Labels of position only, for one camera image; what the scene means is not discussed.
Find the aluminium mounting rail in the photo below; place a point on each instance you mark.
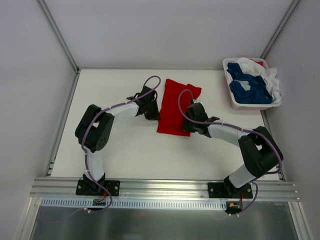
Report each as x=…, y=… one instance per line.
x=274, y=191

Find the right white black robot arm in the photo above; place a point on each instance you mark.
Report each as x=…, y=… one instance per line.
x=259, y=151

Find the white laundry basket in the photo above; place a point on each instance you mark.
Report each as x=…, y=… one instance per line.
x=234, y=104

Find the white t shirt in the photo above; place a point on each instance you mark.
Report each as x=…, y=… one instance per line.
x=268, y=75

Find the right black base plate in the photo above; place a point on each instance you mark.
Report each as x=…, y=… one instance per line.
x=220, y=190

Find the red t shirt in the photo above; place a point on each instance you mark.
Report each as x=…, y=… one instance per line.
x=176, y=98

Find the blue t shirt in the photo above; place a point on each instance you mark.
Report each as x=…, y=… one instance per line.
x=246, y=88

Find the white slotted cable duct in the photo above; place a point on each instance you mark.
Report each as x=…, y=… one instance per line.
x=158, y=204

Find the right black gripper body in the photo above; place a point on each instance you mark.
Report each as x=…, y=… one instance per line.
x=189, y=124

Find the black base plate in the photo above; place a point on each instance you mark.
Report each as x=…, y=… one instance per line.
x=220, y=190
x=112, y=187

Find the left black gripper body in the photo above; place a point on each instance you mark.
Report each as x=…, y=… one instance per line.
x=152, y=113

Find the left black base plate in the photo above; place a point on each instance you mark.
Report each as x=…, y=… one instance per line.
x=112, y=187

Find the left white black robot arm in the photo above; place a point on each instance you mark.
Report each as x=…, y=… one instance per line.
x=94, y=129

